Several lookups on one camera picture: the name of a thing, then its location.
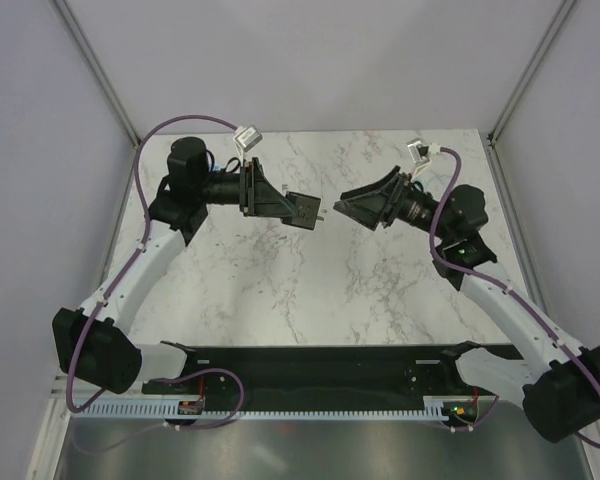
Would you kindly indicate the aluminium frame post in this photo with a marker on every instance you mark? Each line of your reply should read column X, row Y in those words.
column 556, row 25
column 89, row 56

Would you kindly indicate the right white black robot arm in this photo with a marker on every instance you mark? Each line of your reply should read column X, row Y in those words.
column 556, row 381

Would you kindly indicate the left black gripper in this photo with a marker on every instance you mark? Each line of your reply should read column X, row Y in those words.
column 257, row 197

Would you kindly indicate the aluminium front rail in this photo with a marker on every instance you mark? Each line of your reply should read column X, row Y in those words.
column 83, row 390

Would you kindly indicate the right aluminium frame post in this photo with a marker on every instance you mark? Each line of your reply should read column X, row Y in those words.
column 556, row 25

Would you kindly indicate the left aluminium frame post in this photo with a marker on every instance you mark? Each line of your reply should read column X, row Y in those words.
column 89, row 56

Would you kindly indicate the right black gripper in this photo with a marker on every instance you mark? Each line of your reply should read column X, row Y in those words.
column 368, row 211

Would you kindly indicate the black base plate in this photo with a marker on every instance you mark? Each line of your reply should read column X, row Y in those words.
column 316, row 378

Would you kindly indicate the black cube plug adapter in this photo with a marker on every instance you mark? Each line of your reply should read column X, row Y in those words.
column 306, row 211

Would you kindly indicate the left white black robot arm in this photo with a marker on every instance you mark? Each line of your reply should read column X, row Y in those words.
column 92, row 341

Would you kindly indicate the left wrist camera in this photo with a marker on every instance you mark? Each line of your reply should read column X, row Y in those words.
column 246, row 138

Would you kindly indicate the white slotted cable duct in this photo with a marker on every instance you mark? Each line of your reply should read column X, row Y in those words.
column 173, row 409

